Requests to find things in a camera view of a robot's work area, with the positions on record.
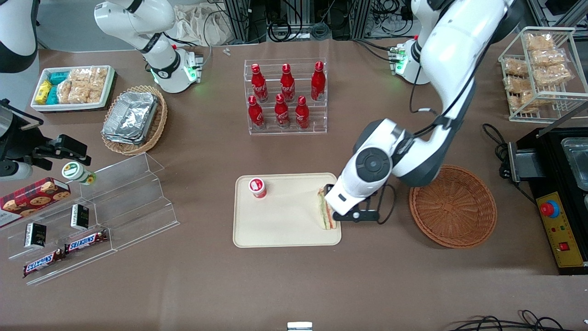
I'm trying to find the black base cables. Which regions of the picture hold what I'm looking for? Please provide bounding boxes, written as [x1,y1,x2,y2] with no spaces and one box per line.
[353,38,401,63]

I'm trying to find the metal appliance pan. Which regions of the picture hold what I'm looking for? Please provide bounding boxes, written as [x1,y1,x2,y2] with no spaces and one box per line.
[560,137,588,192]

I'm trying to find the stack of foil trays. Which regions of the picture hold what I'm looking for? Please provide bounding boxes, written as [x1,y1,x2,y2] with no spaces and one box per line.
[102,91,159,146]

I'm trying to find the clear acrylic bottle rack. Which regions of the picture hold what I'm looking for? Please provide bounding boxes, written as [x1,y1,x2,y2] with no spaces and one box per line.
[243,58,328,135]

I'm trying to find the white rectangular snack tray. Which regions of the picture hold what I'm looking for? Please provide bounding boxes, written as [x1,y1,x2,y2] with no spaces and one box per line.
[30,65,115,112]

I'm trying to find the dark flat board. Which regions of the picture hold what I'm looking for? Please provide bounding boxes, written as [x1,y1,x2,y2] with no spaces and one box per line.
[45,73,119,114]

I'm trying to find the red plaid cookie box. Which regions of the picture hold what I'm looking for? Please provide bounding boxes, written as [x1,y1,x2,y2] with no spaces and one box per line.
[0,177,72,228]

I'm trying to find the white wire rack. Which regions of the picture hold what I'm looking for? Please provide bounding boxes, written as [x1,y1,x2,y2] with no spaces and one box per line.
[498,27,588,123]

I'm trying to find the green sunflower yogurt cup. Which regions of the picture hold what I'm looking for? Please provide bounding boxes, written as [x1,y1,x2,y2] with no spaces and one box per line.
[62,162,96,186]

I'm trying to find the small black box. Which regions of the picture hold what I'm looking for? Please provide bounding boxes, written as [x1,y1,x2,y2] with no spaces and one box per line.
[24,223,47,250]
[70,204,90,230]

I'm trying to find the brown wicker basket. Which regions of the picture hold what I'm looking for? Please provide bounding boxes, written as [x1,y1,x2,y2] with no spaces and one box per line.
[409,165,498,249]

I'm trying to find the red yogurt cup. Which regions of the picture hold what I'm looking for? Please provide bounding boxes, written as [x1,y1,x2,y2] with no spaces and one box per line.
[249,177,268,199]

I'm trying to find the light oval wicker basket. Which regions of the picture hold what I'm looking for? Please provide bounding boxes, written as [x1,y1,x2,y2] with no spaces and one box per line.
[101,85,168,156]

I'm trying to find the red cola bottle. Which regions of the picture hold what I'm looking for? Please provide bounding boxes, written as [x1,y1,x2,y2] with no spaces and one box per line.
[248,95,265,129]
[251,63,269,103]
[294,95,310,129]
[311,61,326,102]
[280,63,296,103]
[274,93,291,129]

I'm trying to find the black appliance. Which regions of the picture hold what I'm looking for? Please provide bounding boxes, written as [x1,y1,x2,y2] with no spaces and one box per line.
[517,126,588,194]

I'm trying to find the black power cable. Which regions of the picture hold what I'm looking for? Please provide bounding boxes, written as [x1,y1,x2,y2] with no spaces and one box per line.
[482,123,538,205]

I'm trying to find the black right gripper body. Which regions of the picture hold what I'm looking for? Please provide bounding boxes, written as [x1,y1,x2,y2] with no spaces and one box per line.
[0,99,57,162]

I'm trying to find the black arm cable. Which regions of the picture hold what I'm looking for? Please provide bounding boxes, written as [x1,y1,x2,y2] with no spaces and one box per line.
[376,41,490,226]

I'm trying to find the beige plastic tray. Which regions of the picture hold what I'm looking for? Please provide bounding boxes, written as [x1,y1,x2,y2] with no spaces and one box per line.
[233,173,342,248]

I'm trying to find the clear acrylic stepped display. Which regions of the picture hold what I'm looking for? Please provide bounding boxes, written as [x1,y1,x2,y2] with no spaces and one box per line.
[0,153,181,286]

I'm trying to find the yellow black control box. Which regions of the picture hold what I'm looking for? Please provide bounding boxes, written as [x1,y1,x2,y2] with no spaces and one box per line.
[528,180,588,275]

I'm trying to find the black floor cables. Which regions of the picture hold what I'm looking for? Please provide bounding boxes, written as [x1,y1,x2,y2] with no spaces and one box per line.
[448,309,588,331]

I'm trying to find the clear rice cracker bag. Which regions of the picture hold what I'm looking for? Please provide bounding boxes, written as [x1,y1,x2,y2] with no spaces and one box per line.
[533,64,573,87]
[525,33,555,51]
[531,48,567,67]
[69,68,91,104]
[505,76,533,94]
[57,80,75,104]
[88,67,109,103]
[509,91,552,114]
[504,58,529,77]

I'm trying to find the snickers bar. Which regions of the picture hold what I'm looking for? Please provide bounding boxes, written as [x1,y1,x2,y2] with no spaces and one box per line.
[23,249,65,278]
[63,229,109,255]

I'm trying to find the white cloth bag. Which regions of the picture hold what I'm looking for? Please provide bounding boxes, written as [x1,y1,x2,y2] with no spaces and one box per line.
[174,4,232,46]

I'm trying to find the black base cable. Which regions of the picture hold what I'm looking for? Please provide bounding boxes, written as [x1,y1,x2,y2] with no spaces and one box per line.
[162,31,213,63]

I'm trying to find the triangular sandwich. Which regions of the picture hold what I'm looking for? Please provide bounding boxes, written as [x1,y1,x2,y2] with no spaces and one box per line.
[317,186,339,230]

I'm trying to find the aluminium equipment rack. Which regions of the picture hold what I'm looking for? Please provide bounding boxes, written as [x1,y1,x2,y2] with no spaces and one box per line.
[223,0,414,44]

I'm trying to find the yellow snack pack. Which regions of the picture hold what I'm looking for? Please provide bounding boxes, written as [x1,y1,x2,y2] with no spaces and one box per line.
[35,80,52,105]

